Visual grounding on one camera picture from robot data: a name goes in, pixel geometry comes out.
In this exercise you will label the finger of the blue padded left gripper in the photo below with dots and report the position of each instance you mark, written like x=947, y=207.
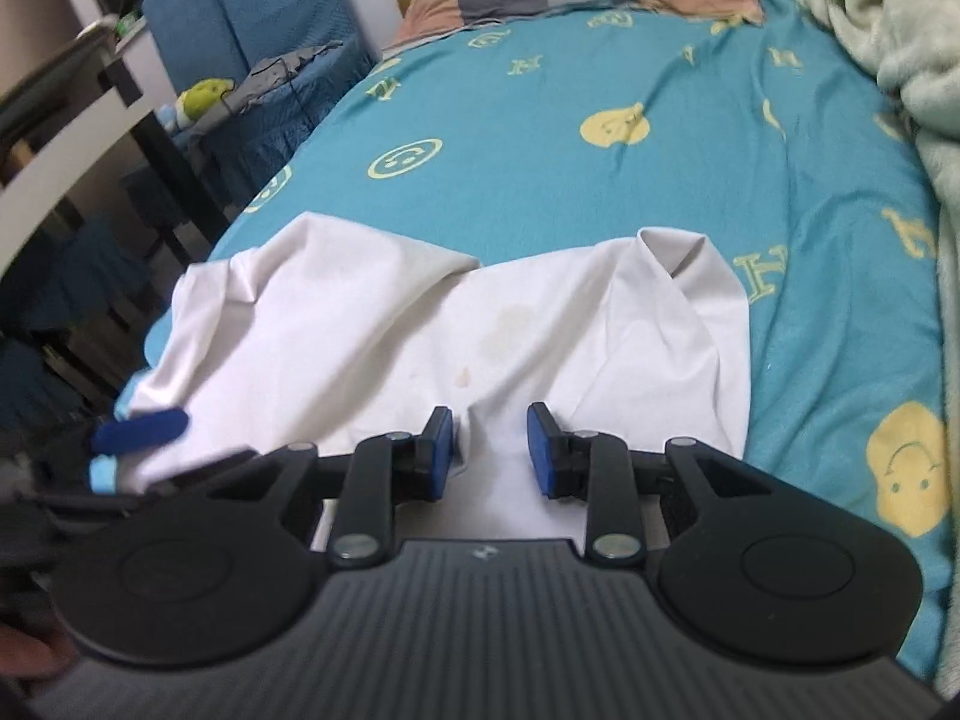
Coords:
x=134, y=435

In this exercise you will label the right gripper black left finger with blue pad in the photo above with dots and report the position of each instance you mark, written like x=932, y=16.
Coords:
x=382, y=473

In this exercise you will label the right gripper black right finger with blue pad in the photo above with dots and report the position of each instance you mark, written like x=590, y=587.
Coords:
x=609, y=477

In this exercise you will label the white printed t-shirt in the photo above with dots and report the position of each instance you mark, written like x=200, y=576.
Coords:
x=332, y=332

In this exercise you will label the person's left hand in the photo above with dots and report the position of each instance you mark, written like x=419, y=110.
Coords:
x=34, y=655

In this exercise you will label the dark wooden desk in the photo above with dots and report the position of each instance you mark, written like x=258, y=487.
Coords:
x=74, y=298

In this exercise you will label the green yellow plush toy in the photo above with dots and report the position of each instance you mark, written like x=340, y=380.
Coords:
x=192, y=104

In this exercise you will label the teal patterned bed sheet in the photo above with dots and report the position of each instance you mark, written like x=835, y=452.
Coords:
x=566, y=131

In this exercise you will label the grey cloth on chair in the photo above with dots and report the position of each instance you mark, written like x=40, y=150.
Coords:
x=265, y=77

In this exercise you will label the blue covered chair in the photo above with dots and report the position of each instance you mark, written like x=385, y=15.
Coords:
x=200, y=39

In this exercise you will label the cream green fleece blanket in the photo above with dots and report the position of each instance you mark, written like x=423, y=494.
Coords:
x=910, y=47

